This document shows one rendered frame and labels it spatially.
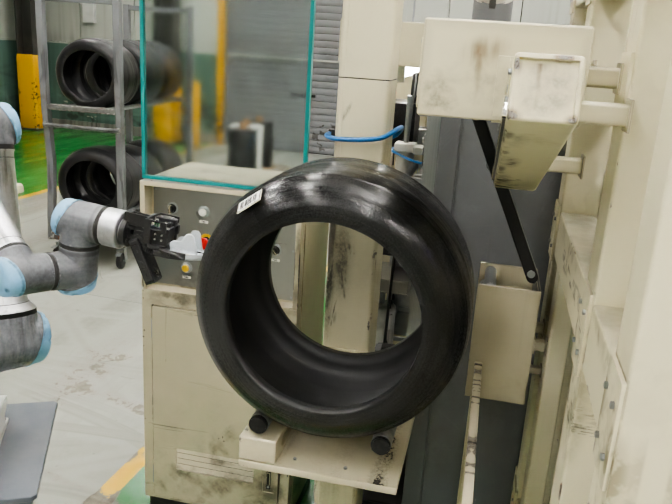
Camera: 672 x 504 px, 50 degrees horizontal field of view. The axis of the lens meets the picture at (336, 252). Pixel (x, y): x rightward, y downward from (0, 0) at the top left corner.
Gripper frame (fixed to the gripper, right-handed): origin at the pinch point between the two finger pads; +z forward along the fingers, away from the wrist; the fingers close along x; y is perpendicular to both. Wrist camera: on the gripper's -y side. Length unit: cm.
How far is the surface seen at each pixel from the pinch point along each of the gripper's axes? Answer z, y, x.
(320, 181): 25.5, 25.1, -9.7
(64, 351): -142, -139, 180
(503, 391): 73, -24, 22
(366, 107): 26, 37, 28
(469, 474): 66, -18, -28
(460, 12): -18, 103, 935
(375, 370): 42, -24, 16
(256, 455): 21.0, -40.6, -8.2
